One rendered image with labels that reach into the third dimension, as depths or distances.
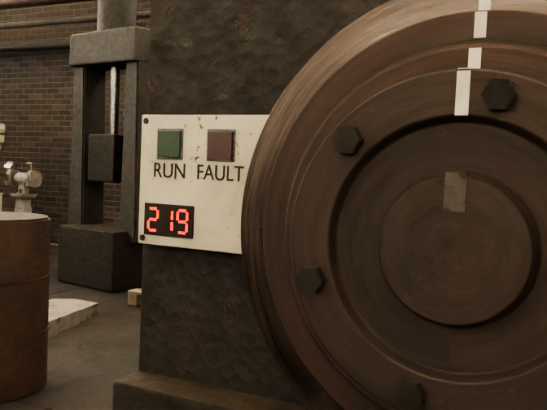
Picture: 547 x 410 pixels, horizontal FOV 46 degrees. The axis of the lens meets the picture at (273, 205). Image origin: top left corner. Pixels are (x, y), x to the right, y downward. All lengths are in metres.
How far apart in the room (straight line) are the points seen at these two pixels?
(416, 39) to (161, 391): 0.56
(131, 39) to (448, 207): 5.60
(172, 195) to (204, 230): 0.07
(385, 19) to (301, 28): 0.22
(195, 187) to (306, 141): 0.27
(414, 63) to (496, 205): 0.15
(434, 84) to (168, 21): 0.50
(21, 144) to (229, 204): 9.08
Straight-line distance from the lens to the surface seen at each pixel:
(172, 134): 0.88
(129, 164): 5.98
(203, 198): 0.85
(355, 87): 0.61
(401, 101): 0.53
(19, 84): 9.97
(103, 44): 6.31
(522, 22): 0.59
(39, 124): 9.63
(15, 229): 3.28
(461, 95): 0.52
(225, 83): 0.87
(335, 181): 0.54
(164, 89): 0.92
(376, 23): 0.64
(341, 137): 0.53
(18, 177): 9.30
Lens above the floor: 1.17
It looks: 3 degrees down
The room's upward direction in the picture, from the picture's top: 2 degrees clockwise
